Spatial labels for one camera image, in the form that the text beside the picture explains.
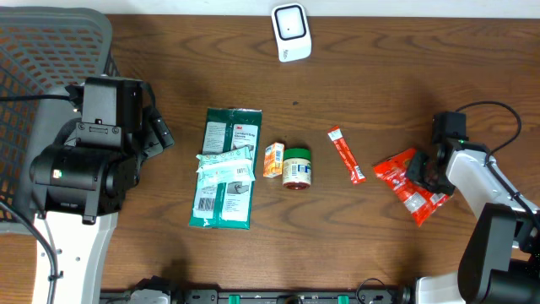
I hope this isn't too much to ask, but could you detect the red snack bag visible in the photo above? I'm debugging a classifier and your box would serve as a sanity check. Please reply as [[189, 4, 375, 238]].
[[373, 148, 451, 226]]

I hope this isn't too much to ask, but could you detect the red instant coffee stick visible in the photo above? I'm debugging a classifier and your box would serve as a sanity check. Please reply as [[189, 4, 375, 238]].
[[327, 126, 366, 184]]

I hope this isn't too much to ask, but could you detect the green 3M gloves package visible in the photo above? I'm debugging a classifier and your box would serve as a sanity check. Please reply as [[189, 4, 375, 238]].
[[189, 108, 262, 230]]

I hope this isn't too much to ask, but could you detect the green lid jar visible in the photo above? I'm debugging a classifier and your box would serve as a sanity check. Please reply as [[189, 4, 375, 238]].
[[282, 148, 311, 190]]

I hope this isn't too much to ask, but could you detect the orange snack packet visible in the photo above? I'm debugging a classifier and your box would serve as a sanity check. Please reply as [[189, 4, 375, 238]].
[[263, 142, 284, 178]]

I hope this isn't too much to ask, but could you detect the pale green wipes pack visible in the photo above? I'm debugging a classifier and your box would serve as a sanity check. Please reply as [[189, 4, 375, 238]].
[[197, 146, 256, 188]]

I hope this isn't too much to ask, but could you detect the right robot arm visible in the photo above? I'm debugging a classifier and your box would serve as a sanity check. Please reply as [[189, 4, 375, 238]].
[[406, 111, 539, 303]]

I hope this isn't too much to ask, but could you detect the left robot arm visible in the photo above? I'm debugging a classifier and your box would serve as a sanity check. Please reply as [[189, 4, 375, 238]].
[[24, 76, 175, 303]]

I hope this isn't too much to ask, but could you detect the white barcode scanner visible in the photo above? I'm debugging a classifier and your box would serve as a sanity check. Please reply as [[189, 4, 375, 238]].
[[271, 3, 312, 62]]

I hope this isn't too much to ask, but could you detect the grey plastic mesh basket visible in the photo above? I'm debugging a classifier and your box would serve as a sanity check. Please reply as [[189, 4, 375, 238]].
[[1, 7, 119, 219]]

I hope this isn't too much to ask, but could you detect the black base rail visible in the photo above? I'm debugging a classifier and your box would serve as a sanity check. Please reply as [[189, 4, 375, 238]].
[[100, 288, 402, 304]]

